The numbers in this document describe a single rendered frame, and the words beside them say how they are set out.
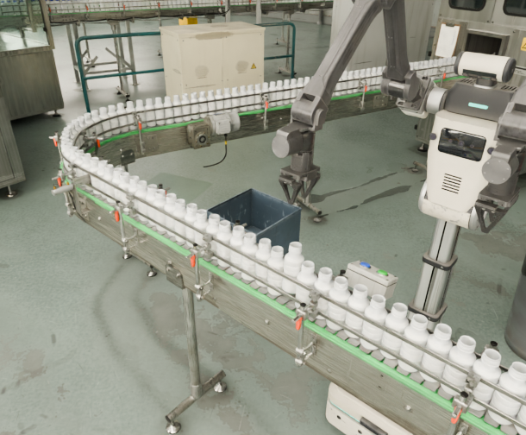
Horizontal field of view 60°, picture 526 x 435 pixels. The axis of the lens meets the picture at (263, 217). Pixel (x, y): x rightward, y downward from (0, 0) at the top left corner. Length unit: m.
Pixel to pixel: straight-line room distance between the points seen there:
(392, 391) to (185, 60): 4.60
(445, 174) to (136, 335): 1.96
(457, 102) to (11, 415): 2.40
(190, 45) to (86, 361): 3.70
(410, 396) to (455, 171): 0.75
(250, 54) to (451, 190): 4.39
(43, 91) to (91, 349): 4.43
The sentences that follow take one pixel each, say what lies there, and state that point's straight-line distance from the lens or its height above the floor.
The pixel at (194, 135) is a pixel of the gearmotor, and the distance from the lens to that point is 2.96.
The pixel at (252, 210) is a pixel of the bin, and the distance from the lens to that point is 2.31.
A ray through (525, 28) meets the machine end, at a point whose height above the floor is 1.42.
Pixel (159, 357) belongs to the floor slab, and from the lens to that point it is 2.71.
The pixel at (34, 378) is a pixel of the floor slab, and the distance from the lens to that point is 2.82.
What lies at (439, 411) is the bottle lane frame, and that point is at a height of 0.96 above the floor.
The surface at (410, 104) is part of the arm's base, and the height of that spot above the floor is 1.50.
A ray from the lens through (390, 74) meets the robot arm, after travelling 1.58.
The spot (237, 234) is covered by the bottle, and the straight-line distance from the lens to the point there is 1.51.
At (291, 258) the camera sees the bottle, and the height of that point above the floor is 1.16.
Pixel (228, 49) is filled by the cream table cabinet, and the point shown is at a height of 0.97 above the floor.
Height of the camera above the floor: 1.96
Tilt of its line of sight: 30 degrees down
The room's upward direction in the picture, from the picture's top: 1 degrees clockwise
